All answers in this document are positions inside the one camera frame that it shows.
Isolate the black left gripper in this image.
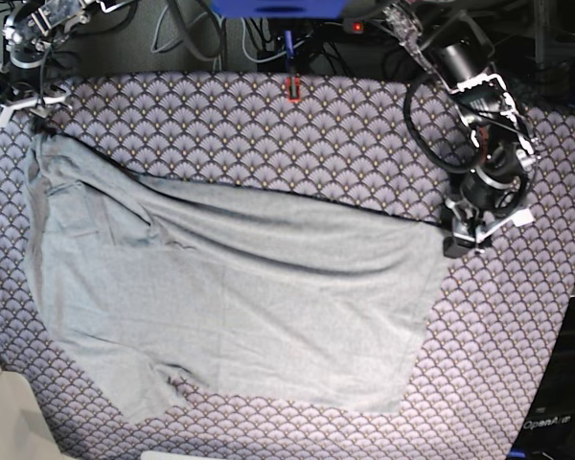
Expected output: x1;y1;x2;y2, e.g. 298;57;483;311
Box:
441;167;528;260

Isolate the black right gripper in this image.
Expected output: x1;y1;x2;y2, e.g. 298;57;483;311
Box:
5;60;62;125

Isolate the light grey T-shirt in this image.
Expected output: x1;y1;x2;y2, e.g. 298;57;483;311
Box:
24;135;449;423

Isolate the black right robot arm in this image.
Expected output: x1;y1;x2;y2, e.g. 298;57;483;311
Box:
0;1;137;127

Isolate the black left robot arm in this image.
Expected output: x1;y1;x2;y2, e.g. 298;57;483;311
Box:
383;1;539;259

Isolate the black power strip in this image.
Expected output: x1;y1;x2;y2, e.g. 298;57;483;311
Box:
341;18;392;35

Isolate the red table clamp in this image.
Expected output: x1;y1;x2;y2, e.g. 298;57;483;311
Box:
286;76;301;103

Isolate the black OpenArm box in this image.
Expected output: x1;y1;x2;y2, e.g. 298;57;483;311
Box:
507;297;575;459

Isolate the white foam board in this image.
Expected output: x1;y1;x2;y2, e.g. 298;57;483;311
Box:
0;365;62;459

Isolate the white camera bracket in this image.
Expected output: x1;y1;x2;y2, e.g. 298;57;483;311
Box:
0;62;72;127
443;197;534;259

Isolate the white cable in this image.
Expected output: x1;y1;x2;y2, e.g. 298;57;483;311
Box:
150;0;224;71

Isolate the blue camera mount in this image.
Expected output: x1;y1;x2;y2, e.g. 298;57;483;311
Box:
212;0;347;18

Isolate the blue clamp handle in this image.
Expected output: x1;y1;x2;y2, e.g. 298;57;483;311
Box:
284;30;295;62

